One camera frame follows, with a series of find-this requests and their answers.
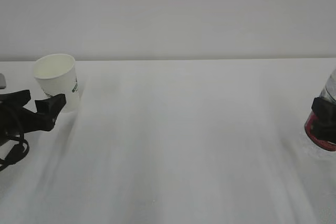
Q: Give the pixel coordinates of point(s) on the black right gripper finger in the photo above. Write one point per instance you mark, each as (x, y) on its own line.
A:
(323, 127)

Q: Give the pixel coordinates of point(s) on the clear water bottle red label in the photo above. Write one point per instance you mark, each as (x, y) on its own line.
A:
(319, 148)

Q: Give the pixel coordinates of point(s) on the white paper cup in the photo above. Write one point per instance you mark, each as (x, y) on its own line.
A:
(56, 74)

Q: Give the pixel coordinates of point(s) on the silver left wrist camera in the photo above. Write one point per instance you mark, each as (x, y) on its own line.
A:
(2, 82)

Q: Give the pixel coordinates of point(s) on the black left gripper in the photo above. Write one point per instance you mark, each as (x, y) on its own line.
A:
(15, 119)

